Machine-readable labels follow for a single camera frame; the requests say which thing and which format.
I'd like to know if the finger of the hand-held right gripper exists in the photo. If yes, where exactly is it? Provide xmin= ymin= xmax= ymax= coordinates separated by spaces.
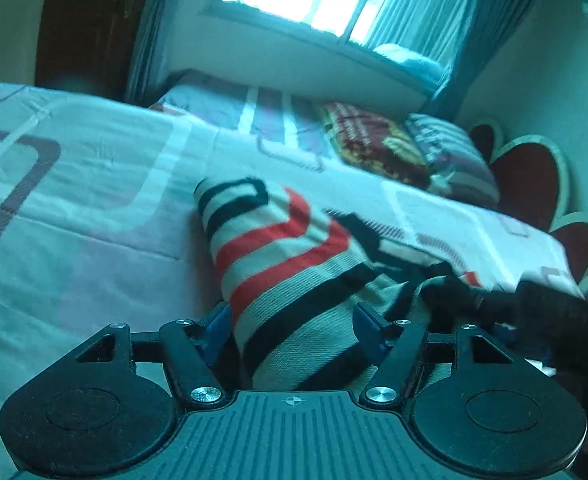
xmin=474 ymin=287 xmax=521 ymax=326

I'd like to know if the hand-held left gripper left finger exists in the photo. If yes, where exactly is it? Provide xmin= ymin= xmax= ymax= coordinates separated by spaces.
xmin=74 ymin=301 xmax=233 ymax=406

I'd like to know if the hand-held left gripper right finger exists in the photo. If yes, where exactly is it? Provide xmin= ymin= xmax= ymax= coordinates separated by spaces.
xmin=352 ymin=301 xmax=517 ymax=406

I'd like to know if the white red black striped sweater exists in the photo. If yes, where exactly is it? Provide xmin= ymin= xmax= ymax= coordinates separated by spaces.
xmin=194 ymin=176 xmax=490 ymax=393

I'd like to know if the red heart-shaped headboard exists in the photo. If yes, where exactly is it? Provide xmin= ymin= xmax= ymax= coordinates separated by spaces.
xmin=469 ymin=120 xmax=588 ymax=292

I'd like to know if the grey striped pillow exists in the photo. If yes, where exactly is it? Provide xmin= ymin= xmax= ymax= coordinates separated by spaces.
xmin=404 ymin=112 xmax=501 ymax=207

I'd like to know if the bed with patterned sheet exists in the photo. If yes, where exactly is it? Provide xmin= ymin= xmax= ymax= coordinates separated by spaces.
xmin=0 ymin=72 xmax=586 ymax=480

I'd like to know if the red printed folded blanket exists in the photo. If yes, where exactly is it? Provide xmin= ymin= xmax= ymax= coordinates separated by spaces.
xmin=316 ymin=101 xmax=433 ymax=189

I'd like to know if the blue striped folded bedding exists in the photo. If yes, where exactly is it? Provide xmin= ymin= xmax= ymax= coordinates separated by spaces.
xmin=149 ymin=72 xmax=336 ymax=161

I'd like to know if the light blue cloth on windowsill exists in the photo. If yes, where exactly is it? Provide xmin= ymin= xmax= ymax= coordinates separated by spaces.
xmin=373 ymin=43 xmax=446 ymax=87

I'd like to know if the blue curtain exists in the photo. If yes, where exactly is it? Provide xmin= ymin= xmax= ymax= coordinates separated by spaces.
xmin=124 ymin=0 xmax=186 ymax=109
xmin=431 ymin=0 xmax=556 ymax=122

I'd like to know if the brown wooden door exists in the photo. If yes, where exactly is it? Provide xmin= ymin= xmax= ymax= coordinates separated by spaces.
xmin=34 ymin=0 xmax=161 ymax=104

